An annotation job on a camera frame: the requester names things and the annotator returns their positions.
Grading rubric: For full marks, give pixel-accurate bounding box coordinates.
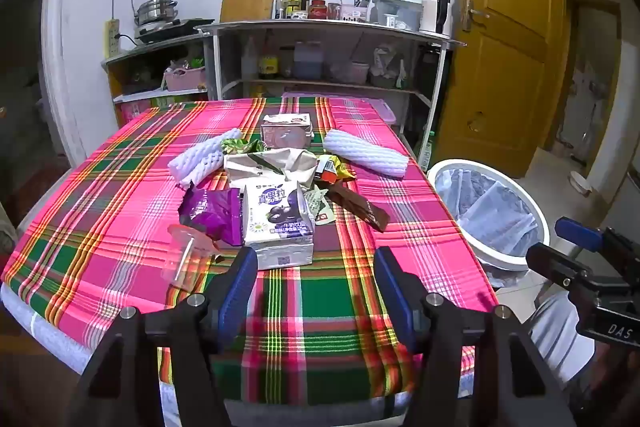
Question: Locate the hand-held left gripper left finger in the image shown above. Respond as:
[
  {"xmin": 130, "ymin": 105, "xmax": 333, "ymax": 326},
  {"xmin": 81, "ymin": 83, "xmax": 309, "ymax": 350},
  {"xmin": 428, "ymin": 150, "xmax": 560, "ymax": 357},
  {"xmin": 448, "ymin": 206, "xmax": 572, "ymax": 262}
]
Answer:
[{"xmin": 62, "ymin": 247, "xmax": 259, "ymax": 427}]

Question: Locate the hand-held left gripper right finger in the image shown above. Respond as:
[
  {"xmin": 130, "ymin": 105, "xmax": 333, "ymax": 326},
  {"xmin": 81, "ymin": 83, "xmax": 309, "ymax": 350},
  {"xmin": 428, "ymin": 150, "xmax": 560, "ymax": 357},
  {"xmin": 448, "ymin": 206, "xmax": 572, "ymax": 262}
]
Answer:
[{"xmin": 374, "ymin": 246, "xmax": 581, "ymax": 427}]

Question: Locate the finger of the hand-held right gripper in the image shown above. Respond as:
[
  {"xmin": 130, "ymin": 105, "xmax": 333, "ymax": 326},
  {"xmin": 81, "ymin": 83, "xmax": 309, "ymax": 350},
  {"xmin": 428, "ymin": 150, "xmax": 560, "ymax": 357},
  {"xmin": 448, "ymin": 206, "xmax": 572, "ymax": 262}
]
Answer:
[
  {"xmin": 527, "ymin": 243, "xmax": 597, "ymax": 294},
  {"xmin": 554, "ymin": 216, "xmax": 640, "ymax": 276}
]

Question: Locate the white round trash bin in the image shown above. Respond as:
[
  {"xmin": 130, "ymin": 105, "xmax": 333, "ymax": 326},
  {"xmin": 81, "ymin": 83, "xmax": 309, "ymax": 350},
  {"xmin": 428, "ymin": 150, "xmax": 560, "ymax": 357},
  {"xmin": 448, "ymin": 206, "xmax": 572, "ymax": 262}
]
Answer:
[{"xmin": 427, "ymin": 158, "xmax": 551, "ymax": 289}]

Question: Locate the white purple milk carton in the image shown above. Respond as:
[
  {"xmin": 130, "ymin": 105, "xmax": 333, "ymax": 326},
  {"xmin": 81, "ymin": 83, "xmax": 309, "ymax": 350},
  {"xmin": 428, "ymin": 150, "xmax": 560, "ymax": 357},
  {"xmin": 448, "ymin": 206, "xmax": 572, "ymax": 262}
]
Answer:
[{"xmin": 241, "ymin": 183, "xmax": 316, "ymax": 270}]

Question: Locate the beige paper bag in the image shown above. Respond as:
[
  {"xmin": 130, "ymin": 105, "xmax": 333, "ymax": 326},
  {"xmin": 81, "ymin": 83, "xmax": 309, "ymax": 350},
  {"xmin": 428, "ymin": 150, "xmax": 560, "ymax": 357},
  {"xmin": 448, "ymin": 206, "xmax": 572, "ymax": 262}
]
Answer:
[{"xmin": 223, "ymin": 148, "xmax": 319, "ymax": 198}]

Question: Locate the yellow snack wrapper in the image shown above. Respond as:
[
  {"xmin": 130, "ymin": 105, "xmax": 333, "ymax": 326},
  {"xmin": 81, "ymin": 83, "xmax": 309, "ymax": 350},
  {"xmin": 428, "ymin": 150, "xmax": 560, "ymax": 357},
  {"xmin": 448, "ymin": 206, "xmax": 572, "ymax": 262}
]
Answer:
[{"xmin": 316, "ymin": 154, "xmax": 357, "ymax": 182}]

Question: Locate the white bowl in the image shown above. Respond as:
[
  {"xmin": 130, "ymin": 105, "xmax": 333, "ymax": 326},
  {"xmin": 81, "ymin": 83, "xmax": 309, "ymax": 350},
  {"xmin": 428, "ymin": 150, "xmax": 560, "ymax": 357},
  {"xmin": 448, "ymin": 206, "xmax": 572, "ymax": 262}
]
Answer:
[{"xmin": 570, "ymin": 171, "xmax": 594, "ymax": 196}]

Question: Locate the clear plastic cup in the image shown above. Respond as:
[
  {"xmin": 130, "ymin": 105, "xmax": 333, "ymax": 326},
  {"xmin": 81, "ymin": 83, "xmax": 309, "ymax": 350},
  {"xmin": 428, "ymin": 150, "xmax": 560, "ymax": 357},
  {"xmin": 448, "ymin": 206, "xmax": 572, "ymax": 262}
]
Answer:
[{"xmin": 161, "ymin": 223, "xmax": 221, "ymax": 293}]

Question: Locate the person's grey clothing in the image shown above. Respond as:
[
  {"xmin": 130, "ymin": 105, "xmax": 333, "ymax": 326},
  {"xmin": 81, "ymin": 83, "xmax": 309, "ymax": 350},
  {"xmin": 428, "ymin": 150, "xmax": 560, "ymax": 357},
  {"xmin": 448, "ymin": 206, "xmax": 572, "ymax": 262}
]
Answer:
[{"xmin": 529, "ymin": 292, "xmax": 597, "ymax": 387}]

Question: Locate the clear bin liner bag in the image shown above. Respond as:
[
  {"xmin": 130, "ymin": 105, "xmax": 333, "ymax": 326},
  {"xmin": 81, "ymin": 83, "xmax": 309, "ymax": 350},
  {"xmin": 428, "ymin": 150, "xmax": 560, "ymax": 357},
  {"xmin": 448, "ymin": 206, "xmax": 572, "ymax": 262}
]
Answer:
[{"xmin": 432, "ymin": 167, "xmax": 543, "ymax": 288}]

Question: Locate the purple snack packet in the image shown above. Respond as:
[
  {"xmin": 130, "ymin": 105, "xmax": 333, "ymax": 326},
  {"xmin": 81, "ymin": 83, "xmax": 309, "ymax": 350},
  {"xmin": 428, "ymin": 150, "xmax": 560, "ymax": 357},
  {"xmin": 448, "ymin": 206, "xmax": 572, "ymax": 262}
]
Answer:
[{"xmin": 178, "ymin": 184, "xmax": 246, "ymax": 245}]

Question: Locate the brown snack wrapper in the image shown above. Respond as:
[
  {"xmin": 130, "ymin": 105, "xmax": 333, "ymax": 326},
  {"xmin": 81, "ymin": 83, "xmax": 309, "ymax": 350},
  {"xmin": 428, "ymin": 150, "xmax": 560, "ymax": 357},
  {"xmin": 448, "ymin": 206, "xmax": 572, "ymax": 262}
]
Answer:
[{"xmin": 325, "ymin": 182, "xmax": 391, "ymax": 233}]

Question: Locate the small green white sachet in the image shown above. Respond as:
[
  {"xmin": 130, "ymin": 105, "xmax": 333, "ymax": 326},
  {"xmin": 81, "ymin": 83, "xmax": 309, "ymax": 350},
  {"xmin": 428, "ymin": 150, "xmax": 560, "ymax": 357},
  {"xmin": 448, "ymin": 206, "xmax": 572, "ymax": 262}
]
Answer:
[{"xmin": 302, "ymin": 187, "xmax": 335, "ymax": 225}]

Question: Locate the white foam net sleeve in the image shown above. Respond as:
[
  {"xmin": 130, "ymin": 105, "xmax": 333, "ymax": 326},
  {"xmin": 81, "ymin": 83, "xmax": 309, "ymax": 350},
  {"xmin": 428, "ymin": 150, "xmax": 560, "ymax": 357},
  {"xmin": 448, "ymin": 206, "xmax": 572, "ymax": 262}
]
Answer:
[
  {"xmin": 322, "ymin": 128, "xmax": 410, "ymax": 179},
  {"xmin": 167, "ymin": 132, "xmax": 244, "ymax": 186}
]

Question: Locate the green snack bag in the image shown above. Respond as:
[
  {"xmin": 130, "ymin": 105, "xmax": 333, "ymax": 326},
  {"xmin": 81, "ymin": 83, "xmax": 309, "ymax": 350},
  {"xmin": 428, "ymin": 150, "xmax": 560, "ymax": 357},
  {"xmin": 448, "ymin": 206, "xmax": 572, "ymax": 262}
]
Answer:
[{"xmin": 220, "ymin": 137, "xmax": 267, "ymax": 156}]

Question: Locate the large green plastic bottle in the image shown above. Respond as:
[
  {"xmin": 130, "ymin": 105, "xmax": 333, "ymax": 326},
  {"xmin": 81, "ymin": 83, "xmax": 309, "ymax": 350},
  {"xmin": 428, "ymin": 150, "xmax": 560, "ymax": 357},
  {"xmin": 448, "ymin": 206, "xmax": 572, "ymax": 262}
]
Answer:
[{"xmin": 417, "ymin": 132, "xmax": 435, "ymax": 172}]

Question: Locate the pink green plaid tablecloth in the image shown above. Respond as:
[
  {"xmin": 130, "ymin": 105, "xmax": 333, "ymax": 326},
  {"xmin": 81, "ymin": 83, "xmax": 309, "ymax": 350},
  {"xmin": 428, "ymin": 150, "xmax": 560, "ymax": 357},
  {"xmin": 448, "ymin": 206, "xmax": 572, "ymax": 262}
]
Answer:
[{"xmin": 0, "ymin": 97, "xmax": 501, "ymax": 408}]

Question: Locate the clear plastic box pink label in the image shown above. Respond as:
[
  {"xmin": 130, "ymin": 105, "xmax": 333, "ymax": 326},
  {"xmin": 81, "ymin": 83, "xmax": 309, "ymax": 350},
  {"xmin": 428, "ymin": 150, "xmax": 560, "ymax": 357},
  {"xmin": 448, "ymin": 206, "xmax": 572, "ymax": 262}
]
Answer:
[{"xmin": 260, "ymin": 113, "xmax": 315, "ymax": 151}]

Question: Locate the pale grey under cloth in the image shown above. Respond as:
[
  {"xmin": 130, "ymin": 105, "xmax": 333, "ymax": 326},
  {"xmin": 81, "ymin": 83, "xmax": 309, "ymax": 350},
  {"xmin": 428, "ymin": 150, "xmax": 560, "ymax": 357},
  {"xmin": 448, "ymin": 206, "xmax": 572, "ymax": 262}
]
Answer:
[{"xmin": 0, "ymin": 282, "xmax": 181, "ymax": 427}]

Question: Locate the storage box pink lid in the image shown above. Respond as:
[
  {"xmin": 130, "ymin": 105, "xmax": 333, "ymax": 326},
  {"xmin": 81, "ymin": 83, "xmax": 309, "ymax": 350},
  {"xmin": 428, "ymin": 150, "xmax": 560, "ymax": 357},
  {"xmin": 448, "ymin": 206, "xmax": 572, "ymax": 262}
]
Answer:
[{"xmin": 282, "ymin": 92, "xmax": 401, "ymax": 128}]

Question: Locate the yellow wooden door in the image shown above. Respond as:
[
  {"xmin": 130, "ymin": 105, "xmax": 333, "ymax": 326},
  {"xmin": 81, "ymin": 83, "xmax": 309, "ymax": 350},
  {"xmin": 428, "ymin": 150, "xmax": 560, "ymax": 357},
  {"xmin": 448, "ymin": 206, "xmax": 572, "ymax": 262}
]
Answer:
[{"xmin": 440, "ymin": 0, "xmax": 567, "ymax": 178}]

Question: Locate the pink plastic basket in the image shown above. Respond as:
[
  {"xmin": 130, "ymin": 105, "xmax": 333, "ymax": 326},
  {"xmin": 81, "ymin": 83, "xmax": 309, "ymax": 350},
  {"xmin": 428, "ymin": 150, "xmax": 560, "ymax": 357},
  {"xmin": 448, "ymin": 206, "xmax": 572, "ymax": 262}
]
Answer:
[{"xmin": 164, "ymin": 67, "xmax": 207, "ymax": 92}]

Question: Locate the white plastic bottle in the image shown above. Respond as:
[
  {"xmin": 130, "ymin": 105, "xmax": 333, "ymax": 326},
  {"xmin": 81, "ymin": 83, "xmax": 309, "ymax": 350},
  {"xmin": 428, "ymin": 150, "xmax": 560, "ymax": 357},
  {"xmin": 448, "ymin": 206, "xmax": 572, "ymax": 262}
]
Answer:
[{"xmin": 241, "ymin": 38, "xmax": 259, "ymax": 80}]

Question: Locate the dark sauce bottle yellow label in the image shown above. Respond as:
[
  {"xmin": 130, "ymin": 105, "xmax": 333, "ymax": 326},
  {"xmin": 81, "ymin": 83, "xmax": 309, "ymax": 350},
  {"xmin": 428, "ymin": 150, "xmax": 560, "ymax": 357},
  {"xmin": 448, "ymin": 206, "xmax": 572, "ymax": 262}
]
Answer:
[{"xmin": 257, "ymin": 32, "xmax": 280, "ymax": 79}]

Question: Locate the pink plastic tub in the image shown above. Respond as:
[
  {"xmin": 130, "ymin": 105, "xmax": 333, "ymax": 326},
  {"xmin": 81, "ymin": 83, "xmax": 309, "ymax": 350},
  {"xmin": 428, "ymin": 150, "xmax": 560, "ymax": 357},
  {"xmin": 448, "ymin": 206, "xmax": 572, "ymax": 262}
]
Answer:
[{"xmin": 330, "ymin": 61, "xmax": 371, "ymax": 84}]

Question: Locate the bundle of plastic bags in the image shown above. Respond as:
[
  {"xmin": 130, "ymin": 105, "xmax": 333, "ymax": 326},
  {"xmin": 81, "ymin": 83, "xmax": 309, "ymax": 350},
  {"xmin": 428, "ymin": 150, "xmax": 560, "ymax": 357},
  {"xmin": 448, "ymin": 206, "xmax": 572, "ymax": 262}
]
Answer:
[{"xmin": 370, "ymin": 47, "xmax": 416, "ymax": 88}]

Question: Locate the dark liquid plastic jug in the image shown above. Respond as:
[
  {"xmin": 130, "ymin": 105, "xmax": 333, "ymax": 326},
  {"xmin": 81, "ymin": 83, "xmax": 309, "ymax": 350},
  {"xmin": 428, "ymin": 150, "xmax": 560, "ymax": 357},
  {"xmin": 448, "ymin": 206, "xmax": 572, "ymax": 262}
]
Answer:
[{"xmin": 292, "ymin": 41, "xmax": 324, "ymax": 80}]

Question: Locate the small wooden shelf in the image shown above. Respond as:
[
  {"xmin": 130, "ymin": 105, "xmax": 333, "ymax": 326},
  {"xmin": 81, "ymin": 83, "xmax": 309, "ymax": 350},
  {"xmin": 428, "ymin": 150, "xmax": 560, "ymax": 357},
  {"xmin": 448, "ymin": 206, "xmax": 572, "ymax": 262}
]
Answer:
[{"xmin": 101, "ymin": 34, "xmax": 211, "ymax": 128}]

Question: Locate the white black electric kettle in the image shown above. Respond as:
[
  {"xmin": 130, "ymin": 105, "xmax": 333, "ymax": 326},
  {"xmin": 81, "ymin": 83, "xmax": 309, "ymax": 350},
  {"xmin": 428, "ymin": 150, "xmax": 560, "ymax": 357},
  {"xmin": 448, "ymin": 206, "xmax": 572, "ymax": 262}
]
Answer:
[{"xmin": 419, "ymin": 0, "xmax": 452, "ymax": 35}]

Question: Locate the black induction cooker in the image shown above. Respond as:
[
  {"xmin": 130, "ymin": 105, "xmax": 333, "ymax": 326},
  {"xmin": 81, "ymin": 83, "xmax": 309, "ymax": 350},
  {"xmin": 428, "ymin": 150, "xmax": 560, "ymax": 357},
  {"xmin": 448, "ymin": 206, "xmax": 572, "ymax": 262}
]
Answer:
[{"xmin": 134, "ymin": 18, "xmax": 216, "ymax": 44}]

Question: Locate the grey metal shelf rack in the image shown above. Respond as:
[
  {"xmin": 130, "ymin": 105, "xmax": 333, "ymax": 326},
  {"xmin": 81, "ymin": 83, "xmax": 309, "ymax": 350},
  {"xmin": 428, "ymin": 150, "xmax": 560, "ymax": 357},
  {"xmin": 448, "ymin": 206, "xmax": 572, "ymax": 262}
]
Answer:
[{"xmin": 195, "ymin": 19, "xmax": 468, "ymax": 158}]

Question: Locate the yellow power strip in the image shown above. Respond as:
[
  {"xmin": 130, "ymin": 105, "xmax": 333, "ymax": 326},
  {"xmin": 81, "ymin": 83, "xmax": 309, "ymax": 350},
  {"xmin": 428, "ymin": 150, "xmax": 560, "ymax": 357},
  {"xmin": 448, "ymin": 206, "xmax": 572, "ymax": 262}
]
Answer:
[{"xmin": 104, "ymin": 19, "xmax": 121, "ymax": 58}]

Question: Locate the clear lidded storage container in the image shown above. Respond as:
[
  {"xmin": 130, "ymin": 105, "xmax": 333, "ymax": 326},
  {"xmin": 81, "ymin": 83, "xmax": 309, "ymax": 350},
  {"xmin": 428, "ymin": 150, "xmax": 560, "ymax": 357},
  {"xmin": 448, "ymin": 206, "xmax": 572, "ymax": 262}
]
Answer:
[{"xmin": 372, "ymin": 0, "xmax": 424, "ymax": 30}]

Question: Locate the pink knife holder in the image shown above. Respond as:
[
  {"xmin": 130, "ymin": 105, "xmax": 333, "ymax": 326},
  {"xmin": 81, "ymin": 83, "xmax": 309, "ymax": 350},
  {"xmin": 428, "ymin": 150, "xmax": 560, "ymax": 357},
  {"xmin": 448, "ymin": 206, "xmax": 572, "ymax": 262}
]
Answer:
[{"xmin": 340, "ymin": 4, "xmax": 374, "ymax": 24}]

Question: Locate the steel steamer pot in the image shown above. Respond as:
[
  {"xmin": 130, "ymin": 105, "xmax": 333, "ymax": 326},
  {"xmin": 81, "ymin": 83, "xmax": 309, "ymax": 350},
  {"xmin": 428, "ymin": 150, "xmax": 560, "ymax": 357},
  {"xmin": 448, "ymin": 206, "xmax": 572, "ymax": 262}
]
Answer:
[{"xmin": 135, "ymin": 0, "xmax": 179, "ymax": 28}]

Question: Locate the metal door handle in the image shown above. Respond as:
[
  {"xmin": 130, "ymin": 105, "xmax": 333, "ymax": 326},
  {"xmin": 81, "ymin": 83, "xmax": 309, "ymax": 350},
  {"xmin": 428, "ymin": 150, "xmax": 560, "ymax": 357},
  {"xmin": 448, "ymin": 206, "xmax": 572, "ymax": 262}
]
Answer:
[{"xmin": 460, "ymin": 0, "xmax": 491, "ymax": 32}]

